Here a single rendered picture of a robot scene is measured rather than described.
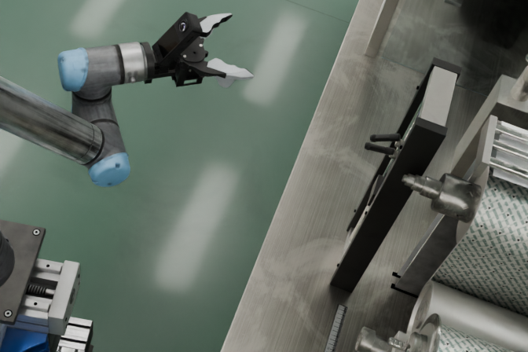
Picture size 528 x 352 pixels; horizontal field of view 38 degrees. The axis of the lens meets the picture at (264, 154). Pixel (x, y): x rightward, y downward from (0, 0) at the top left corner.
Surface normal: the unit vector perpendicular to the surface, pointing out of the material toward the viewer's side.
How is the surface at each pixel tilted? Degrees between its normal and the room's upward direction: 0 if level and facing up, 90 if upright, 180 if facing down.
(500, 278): 92
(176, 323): 0
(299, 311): 0
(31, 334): 0
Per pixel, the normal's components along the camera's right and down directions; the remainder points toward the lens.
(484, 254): -0.32, 0.74
